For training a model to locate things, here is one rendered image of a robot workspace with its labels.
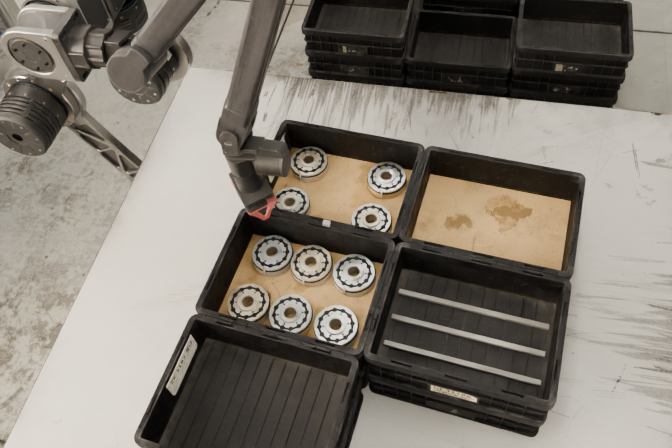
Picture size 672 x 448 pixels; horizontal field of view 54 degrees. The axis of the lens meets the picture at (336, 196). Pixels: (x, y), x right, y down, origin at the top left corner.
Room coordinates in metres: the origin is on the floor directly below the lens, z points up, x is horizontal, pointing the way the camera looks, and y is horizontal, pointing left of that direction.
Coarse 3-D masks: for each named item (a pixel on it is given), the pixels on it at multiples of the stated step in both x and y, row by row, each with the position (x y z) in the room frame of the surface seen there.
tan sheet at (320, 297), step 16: (256, 240) 0.93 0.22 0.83; (336, 256) 0.85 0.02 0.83; (240, 272) 0.85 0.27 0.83; (256, 272) 0.84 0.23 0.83; (288, 272) 0.83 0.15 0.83; (272, 288) 0.79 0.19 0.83; (288, 288) 0.78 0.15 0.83; (304, 288) 0.78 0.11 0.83; (320, 288) 0.77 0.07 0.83; (336, 288) 0.76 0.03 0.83; (224, 304) 0.77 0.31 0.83; (272, 304) 0.75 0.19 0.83; (320, 304) 0.73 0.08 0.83; (336, 304) 0.72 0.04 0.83; (352, 304) 0.71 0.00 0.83; (368, 304) 0.71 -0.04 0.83
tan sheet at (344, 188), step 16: (336, 160) 1.16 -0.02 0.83; (352, 160) 1.15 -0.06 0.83; (288, 176) 1.13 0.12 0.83; (336, 176) 1.10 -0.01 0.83; (352, 176) 1.09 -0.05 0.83; (320, 192) 1.06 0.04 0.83; (336, 192) 1.05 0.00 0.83; (352, 192) 1.04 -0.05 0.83; (368, 192) 1.03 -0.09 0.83; (320, 208) 1.00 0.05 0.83; (336, 208) 1.00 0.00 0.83; (352, 208) 0.99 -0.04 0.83
